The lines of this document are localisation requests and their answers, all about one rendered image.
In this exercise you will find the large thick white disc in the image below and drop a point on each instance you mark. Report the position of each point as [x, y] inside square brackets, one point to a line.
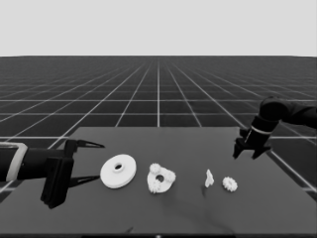
[112, 178]

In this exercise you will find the small white T-shaped piece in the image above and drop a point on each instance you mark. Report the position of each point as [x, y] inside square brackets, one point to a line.
[209, 180]

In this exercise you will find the white round pin carrier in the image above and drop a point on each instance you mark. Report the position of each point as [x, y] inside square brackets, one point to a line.
[165, 186]

